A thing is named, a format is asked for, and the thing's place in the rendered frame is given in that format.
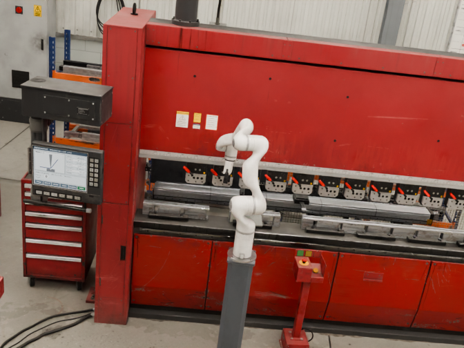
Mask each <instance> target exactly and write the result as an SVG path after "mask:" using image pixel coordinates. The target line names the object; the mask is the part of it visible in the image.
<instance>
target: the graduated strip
mask: <svg viewBox="0 0 464 348"><path fill-rule="evenodd" d="M139 153H142V154H149V155H163V156H170V157H183V158H191V159H197V160H211V161H218V162H225V161H226V160H225V158H224V157H211V156H203V155H190V154H183V153H170V152H163V151H150V150H142V149H140V150H139ZM245 161H246V160H244V159H236V161H235V162H233V163H238V164H243V163H244V162H245ZM258 165H259V166H272V167H280V168H292V169H300V170H307V171H320V172H328V173H341V174H348V175H362V176H369V177H381V178H389V179H396V180H409V181H417V182H430V183H437V184H451V185H458V186H464V182H457V181H449V180H436V179H429V178H421V177H408V176H401V175H388V174H381V173H368V172H360V171H347V170H340V169H333V168H320V167H312V166H299V165H292V164H279V163H272V162H259V164H258Z"/></svg>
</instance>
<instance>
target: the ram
mask: <svg viewBox="0 0 464 348"><path fill-rule="evenodd" d="M177 111H182V112H188V113H189V114H188V128H185V127H177V126H176V117H177ZM194 113H201V121H200V123H199V122H193V119H194ZM206 114H207V115H218V122H217V130H207V129H205V126H206ZM243 119H250V120H251V121H252V122H253V132H252V133H251V134H250V135H261V136H263V137H265V138H266V139H267V140H268V142H269V147H268V150H267V152H266V153H265V154H264V156H263V157H262V158H261V160H260V162H272V163H279V164H292V165H299V166H312V167H320V168H333V169H340V170H347V171H360V172H368V173H381V174H388V175H401V176H408V177H421V178H429V179H436V180H449V181H457V182H464V81H461V80H455V79H443V78H437V77H425V76H418V75H406V74H400V73H393V72H381V71H375V70H363V69H357V68H345V67H338V66H326V65H320V64H308V63H301V62H295V61H283V60H277V59H265V58H258V57H246V56H239V55H228V54H221V53H215V52H203V51H196V50H185V49H178V48H166V47H159V46H146V47H145V59H144V82H143V94H142V117H141V129H140V141H139V149H142V150H150V151H163V152H170V153H183V154H190V155H203V156H211V157H224V156H225V152H222V151H218V150H217V149H216V147H215V146H216V143H217V141H218V140H219V138H220V137H221V136H223V135H226V134H229V133H234V131H235V129H236V128H237V126H238V124H239V123H240V122H241V121H242V120H243ZM193 124H200V129H198V128H193ZM258 169H263V170H270V171H284V172H291V173H304V174H312V175H325V176H332V177H346V178H353V179H360V180H373V181H381V182H394V183H401V184H415V185H422V186H435V187H442V188H449V189H463V190H464V186H458V185H451V184H437V183H430V182H417V181H409V180H396V179H389V178H381V177H369V176H362V175H348V174H341V173H328V172H320V171H307V170H300V169H292V168H280V167H272V166H259V165H258Z"/></svg>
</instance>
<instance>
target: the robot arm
mask: <svg viewBox="0 0 464 348"><path fill-rule="evenodd" d="M252 132H253V122H252V121H251V120H250V119H243V120H242V121H241V122H240V123H239V124H238V126H237V128H236V129H235V131H234V133H229V134H226V135H223V136H221V137H220V138H219V140H218V141H217V143H216V146H215V147H216V149H217V150H218V151H222V152H225V156H224V158H225V160H226V161H225V165H224V171H223V174H224V180H223V183H225V184H228V181H230V178H231V172H232V169H233V162H235V161H236V158H237V153H238V151H253V154H252V156H250V157H249V158H248V159H247V160H246V161H245V162H244V163H243V165H242V181H243V182H244V185H245V186H246V187H247V188H249V189H250V190H251V192H252V195H241V196H235V197H232V198H231V200H230V202H229V208H230V210H231V212H232V214H233V215H234V217H235V218H236V221H237V225H236V231H235V241H234V247H233V248H231V249H229V250H228V252H227V255H228V257H229V258H230V259H232V260H233V261H235V262H240V263H250V262H253V261H254V260H255V259H256V253H255V252H254V251H253V250H252V247H253V238H254V233H255V222H254V221H253V220H252V219H250V218H247V217H245V216H244V215H260V214H263V213H264V212H265V211H266V208H267V203H266V201H265V198H264V196H263V194H262V192H261V190H260V187H259V184H258V164H259V162H260V160H261V158H262V157H263V156H264V154H265V153H266V152H267V150H268V147H269V142H268V140H267V139H266V138H265V137H263V136H261V135H250V134H251V133H252Z"/></svg>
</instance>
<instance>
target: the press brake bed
mask: <svg viewBox="0 0 464 348"><path fill-rule="evenodd" d="M234 241H235V235H225V234H217V233H203V232H194V231H181V230H172V229H159V228H151V227H142V226H134V227H133V252H132V264H131V276H130V309H129V312H128V317H131V318H148V319H158V320H173V321H180V322H196V323H205V324H215V325H220V320H221V314H222V304H223V299H224V288H225V283H226V273H227V267H228V263H227V258H228V255H227V252H228V250H229V247H234ZM296 249H304V250H317V251H322V256H323V259H324V261H325V264H326V265H327V266H326V269H325V276H324V280H323V283H317V282H311V284H310V287H309V294H308V298H307V305H306V309H305V313H304V319H303V323H302V327H303V328H307V329H310V330H311V331H312V332H313V333H323V334H342V335H346V336H363V337H370V338H388V339H399V340H413V341H423V342H436V343H444V344H453V345H464V257H462V256H454V255H439V254H432V253H417V252H409V251H395V250H387V249H373V248H365V247H357V246H343V245H335V244H321V243H313V242H299V241H291V240H277V239H269V238H253V247H252V250H255V251H256V259H255V266H254V267H253V272H252V276H251V286H250V290H249V299H248V304H247V309H246V318H245V323H244V326H245V327H257V328H264V329H279V330H282V329H283V328H290V329H293V324H294V320H295V316H296V309H297V305H298V298H299V295H300V288H301V284H302V282H296V279H295V277H294V274H293V271H292V268H293V261H294V258H295V254H296ZM365 272H373V273H384V274H383V279H382V281H383V282H372V281H364V280H363V277H364V273H365Z"/></svg>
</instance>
